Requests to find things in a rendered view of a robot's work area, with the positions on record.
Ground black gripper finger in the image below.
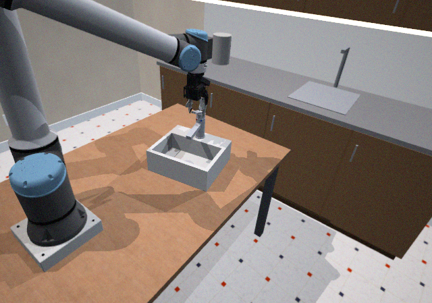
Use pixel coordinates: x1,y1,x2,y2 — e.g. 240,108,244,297
198,90,209,117
186,99,193,113

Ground grey square sink basin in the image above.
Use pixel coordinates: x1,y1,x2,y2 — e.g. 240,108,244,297
146,125,232,192

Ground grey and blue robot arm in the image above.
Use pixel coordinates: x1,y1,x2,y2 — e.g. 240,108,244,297
0,0,208,247

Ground grey mixer tap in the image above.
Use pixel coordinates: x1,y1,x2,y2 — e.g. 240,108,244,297
186,111,205,140

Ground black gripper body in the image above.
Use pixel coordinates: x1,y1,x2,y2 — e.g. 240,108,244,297
184,72,206,101

